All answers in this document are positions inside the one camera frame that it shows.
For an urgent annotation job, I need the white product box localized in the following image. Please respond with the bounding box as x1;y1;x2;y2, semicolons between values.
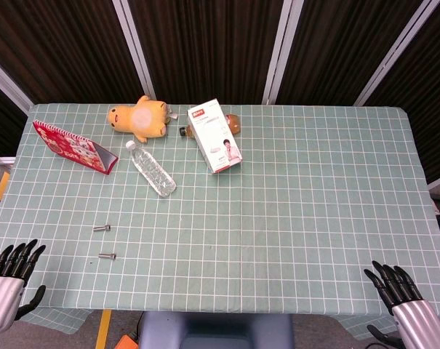
185;98;243;175

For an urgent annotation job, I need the amber drink bottle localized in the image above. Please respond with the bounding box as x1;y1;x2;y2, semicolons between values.
178;113;241;138

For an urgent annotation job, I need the green checkered tablecloth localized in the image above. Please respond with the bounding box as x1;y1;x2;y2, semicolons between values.
0;103;440;341

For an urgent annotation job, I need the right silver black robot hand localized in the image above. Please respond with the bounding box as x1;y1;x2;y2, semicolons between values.
363;260;440;349

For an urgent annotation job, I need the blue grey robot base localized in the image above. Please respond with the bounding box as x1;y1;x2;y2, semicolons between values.
137;311;295;349

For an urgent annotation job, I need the yellow plush duck toy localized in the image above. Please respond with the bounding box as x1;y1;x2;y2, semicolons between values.
107;95;171;144

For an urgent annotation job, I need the orange box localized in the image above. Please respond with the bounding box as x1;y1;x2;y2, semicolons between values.
115;334;140;349

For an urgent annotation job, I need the clear plastic water bottle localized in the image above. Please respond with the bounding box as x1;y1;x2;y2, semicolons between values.
124;140;177;198

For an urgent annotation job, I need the black cable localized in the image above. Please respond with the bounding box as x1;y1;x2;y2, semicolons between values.
130;311;145;340

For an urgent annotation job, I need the red snack box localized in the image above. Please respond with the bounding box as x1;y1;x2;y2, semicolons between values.
32;119;119;176

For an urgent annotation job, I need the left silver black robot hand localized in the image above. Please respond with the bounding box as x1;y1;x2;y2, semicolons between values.
0;238;47;336

